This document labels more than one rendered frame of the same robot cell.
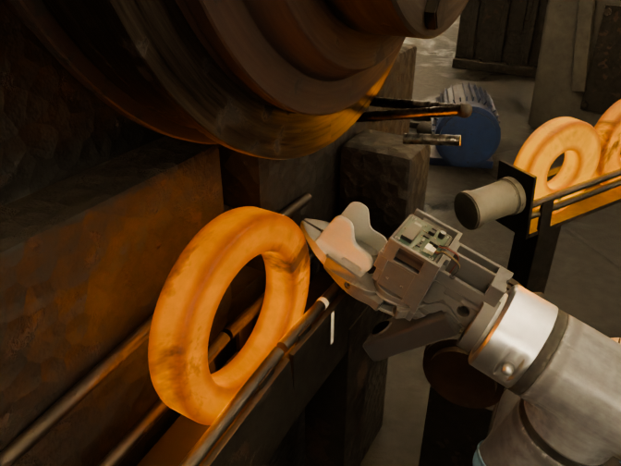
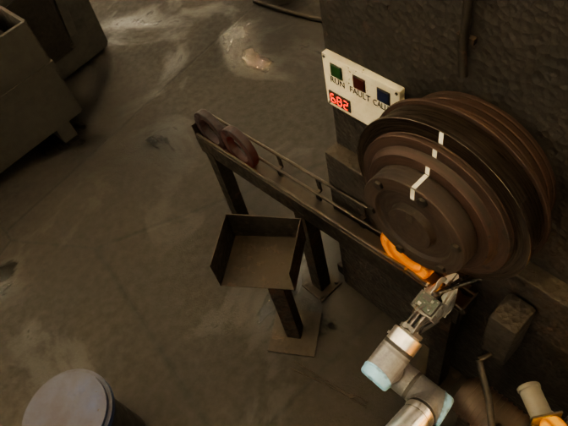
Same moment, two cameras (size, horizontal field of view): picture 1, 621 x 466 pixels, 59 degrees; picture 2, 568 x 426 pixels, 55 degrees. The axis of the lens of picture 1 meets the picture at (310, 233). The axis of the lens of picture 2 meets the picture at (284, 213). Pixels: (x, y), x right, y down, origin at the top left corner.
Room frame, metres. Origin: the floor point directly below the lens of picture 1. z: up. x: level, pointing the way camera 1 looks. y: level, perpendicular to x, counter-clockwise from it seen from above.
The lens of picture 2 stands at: (0.48, -0.78, 2.15)
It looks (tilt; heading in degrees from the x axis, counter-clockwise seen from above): 53 degrees down; 119
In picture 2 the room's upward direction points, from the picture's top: 16 degrees counter-clockwise
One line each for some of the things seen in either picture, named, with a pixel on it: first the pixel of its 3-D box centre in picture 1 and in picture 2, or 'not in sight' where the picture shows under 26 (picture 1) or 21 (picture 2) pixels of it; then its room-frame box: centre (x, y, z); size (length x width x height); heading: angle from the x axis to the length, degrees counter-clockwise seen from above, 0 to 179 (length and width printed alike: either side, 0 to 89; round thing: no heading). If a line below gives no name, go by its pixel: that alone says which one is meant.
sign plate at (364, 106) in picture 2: not in sight; (362, 95); (0.22, 0.27, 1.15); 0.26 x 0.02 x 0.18; 150
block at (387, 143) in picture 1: (378, 222); (506, 330); (0.67, -0.09, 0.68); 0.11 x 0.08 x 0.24; 60
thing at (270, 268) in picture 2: not in sight; (275, 292); (-0.10, 0.03, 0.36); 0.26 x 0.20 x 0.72; 5
